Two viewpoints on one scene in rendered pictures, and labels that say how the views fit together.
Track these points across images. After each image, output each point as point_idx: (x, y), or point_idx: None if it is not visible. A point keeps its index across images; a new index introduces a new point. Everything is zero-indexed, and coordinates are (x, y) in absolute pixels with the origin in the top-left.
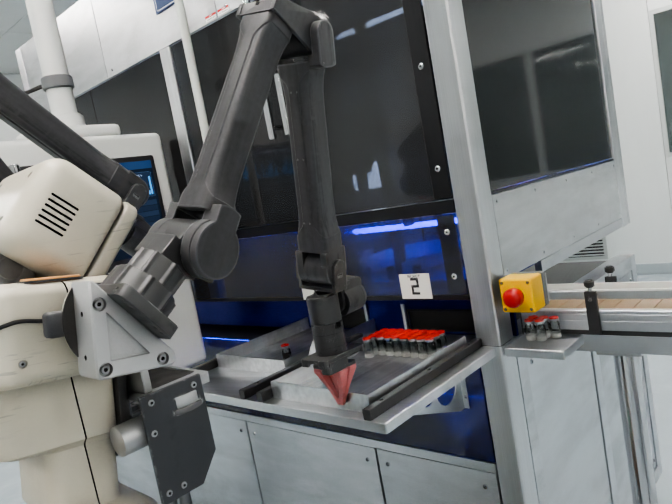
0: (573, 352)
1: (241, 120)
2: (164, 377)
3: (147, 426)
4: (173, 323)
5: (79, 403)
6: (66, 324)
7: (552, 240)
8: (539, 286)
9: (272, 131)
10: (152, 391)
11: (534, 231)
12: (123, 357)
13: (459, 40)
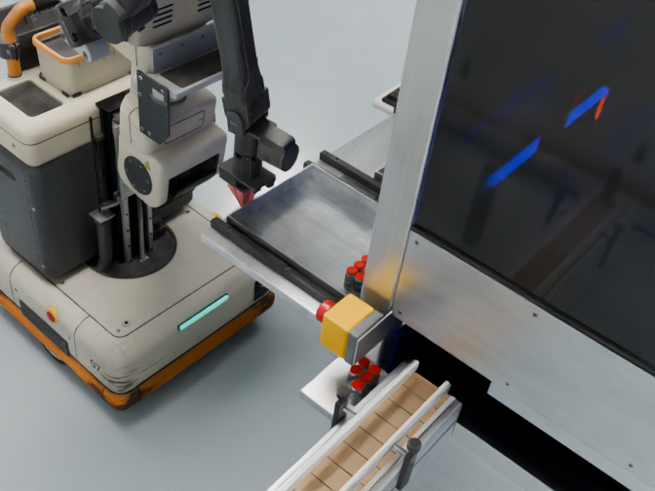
0: (319, 411)
1: None
2: (186, 76)
3: (137, 87)
4: (71, 42)
5: (136, 47)
6: None
7: (545, 399)
8: (337, 335)
9: None
10: (153, 74)
11: (495, 345)
12: None
13: (429, 19)
